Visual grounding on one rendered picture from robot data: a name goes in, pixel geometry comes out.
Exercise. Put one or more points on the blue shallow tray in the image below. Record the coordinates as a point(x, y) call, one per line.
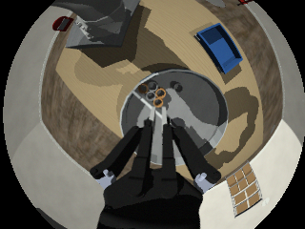
point(220, 47)

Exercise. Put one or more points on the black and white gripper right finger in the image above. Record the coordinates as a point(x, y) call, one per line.
point(204, 175)

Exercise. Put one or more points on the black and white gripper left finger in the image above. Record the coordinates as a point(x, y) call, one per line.
point(110, 168)

